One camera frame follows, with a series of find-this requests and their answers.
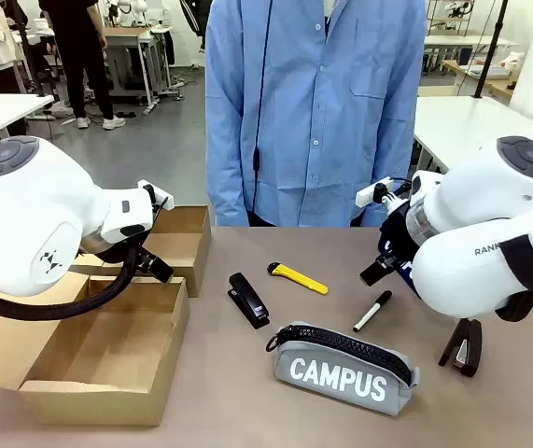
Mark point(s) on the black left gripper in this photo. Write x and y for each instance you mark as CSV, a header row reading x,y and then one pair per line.
x,y
116,252

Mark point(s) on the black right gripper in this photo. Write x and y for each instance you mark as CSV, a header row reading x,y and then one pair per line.
x,y
400,215

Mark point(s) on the black white marker pen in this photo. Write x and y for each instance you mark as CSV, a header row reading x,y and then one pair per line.
x,y
372,310

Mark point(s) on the yellow utility knife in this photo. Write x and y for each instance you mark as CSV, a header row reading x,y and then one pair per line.
x,y
298,279

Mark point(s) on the black stapler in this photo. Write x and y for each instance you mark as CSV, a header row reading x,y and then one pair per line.
x,y
247,301

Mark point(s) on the grey CAMPUS pencil pouch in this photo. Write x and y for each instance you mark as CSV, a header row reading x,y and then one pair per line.
x,y
340,373

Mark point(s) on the dark brown stapler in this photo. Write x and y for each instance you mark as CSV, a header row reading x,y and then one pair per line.
x,y
472,340

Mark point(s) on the large cardboard box with flaps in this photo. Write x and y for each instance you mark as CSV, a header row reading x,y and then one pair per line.
x,y
88,401

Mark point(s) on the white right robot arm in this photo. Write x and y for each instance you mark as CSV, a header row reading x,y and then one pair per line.
x,y
471,200

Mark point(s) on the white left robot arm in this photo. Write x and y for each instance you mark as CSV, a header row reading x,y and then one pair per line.
x,y
23,210

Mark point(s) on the small cardboard box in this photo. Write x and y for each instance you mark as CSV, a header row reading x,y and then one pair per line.
x,y
177,252

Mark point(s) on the person in blue shirt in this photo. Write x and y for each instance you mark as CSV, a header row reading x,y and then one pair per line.
x,y
317,116

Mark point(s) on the person in black clothes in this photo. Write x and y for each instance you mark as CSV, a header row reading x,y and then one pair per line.
x,y
79,56

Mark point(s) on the grey workshop desk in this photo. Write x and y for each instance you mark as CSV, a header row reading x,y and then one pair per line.
x,y
123,37

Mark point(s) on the long white background table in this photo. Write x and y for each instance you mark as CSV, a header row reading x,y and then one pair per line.
x,y
462,42

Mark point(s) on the black tripod pole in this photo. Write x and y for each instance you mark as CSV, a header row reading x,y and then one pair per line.
x,y
492,46

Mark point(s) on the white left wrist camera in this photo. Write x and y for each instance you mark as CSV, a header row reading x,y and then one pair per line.
x,y
161,201

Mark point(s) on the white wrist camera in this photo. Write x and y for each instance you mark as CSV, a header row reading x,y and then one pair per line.
x,y
366,196
161,201

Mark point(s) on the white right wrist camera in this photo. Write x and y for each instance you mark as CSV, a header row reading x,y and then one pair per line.
x,y
366,196

